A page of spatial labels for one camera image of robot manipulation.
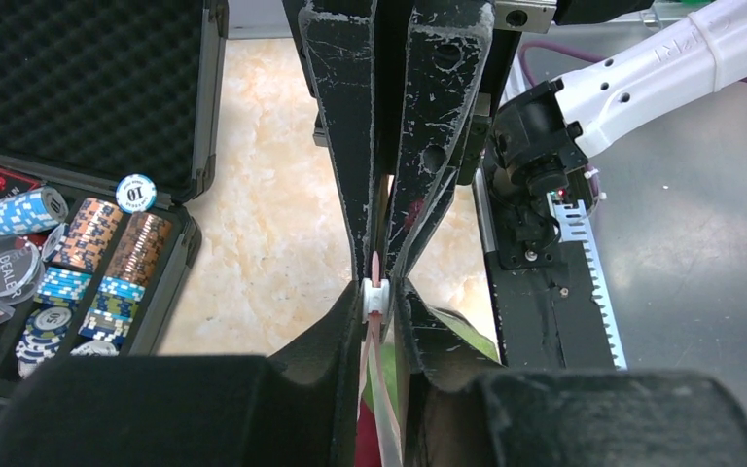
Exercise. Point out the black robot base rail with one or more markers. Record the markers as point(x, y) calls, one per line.
point(548, 292)

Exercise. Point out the red toy fruit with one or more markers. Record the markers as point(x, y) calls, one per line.
point(366, 445)

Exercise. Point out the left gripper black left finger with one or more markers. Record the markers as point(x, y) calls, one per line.
point(296, 407)

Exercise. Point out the loose white poker chip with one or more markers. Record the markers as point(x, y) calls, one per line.
point(136, 193)

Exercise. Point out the clear zip top bag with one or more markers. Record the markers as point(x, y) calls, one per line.
point(380, 361)

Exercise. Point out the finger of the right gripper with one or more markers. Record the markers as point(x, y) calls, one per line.
point(338, 39)
point(446, 52)

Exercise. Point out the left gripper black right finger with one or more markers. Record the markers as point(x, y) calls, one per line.
point(613, 418)

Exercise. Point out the black poker chip case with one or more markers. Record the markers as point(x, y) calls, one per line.
point(93, 91)

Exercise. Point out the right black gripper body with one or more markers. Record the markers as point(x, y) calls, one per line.
point(391, 20)

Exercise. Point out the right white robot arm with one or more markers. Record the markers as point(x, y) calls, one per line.
point(556, 127)

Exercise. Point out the green toy leaf vegetable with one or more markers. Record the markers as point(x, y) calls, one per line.
point(460, 325)

